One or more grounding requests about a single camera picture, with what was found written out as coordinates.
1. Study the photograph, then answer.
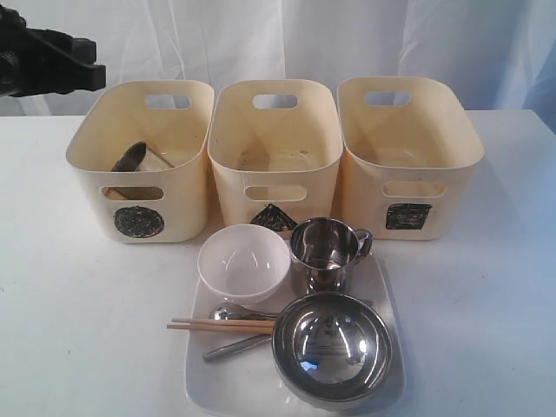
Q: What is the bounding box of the white square plate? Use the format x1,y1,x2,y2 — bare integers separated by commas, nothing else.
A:
184,255,406,416

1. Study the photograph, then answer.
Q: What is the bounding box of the white plastic bowl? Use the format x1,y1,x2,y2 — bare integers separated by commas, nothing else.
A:
197,224,291,305

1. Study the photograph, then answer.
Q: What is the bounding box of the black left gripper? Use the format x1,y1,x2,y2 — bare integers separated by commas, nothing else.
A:
1,8,106,97

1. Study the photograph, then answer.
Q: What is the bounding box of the cream bin with square mark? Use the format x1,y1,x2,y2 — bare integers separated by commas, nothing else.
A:
337,76,485,241

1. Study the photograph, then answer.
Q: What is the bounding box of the steel cup with wire handle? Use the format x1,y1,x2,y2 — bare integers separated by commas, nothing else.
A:
106,141,176,202

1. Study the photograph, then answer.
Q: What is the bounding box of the cream bin with circle mark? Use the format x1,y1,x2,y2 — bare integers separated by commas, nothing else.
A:
66,80,215,243

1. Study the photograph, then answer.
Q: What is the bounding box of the stainless steel spoon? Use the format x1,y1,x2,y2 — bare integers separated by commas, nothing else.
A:
209,302,279,321

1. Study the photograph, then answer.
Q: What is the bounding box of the cream bin with triangle mark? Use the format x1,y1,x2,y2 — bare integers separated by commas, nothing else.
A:
208,80,343,235

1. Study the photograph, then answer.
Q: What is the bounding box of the stainless steel bowl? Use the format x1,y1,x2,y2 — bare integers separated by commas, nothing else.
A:
271,292,394,411

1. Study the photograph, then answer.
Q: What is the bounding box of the stainless steel knife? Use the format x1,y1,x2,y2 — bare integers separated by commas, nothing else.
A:
202,334,271,362

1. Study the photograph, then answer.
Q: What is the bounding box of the white backdrop curtain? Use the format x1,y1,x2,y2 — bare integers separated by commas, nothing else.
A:
9,1,555,126

